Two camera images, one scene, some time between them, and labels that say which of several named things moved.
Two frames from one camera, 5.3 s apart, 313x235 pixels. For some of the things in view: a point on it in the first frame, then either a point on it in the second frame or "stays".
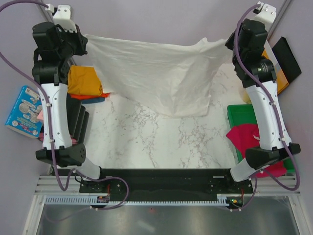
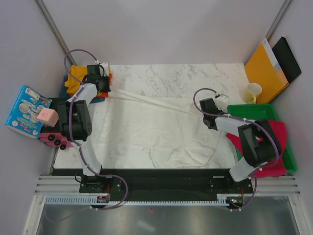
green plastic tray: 245,114 stays
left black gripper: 81,40 to 107,89
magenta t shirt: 247,136 stays
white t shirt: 177,77 to 126,119
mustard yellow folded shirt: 84,81 stays
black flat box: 286,59 stays
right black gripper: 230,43 to 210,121
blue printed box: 23,117 stays
